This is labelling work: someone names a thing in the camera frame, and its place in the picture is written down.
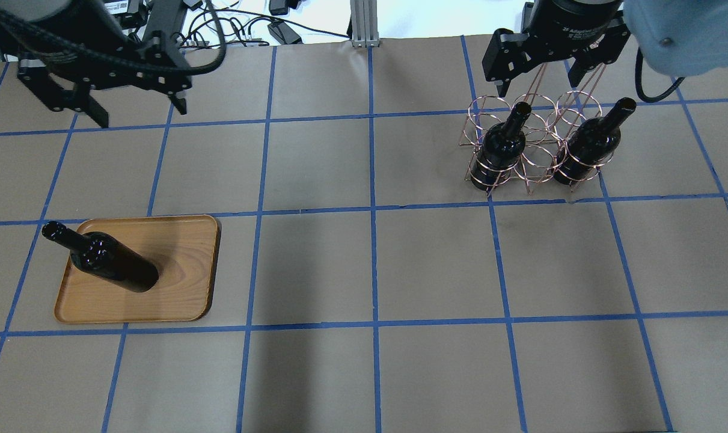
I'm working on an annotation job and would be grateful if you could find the aluminium frame post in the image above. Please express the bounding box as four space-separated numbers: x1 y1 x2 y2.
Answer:
349 0 381 48

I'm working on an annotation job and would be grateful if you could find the wooden tray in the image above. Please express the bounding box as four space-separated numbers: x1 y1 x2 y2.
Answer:
54 215 220 324

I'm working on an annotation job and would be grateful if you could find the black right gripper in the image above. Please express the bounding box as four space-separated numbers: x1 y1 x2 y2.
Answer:
482 1 631 98

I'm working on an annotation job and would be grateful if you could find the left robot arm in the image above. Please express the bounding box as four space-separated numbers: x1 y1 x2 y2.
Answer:
0 1 192 128

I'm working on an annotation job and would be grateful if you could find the black power adapter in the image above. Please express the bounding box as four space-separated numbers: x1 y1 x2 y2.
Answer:
520 2 536 33

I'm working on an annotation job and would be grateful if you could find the copper wire bottle basket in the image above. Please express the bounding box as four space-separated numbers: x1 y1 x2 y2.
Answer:
458 64 614 197

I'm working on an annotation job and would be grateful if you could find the dark wine bottle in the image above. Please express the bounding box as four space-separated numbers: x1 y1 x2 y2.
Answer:
469 102 532 191
40 220 160 293

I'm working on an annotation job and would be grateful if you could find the dark wine bottle far end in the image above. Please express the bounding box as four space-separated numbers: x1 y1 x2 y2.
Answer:
553 97 637 186

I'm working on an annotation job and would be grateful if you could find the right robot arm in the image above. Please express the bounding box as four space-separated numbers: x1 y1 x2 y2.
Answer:
482 1 728 102

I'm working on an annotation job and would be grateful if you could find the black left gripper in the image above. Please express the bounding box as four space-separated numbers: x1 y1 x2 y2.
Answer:
16 1 193 129

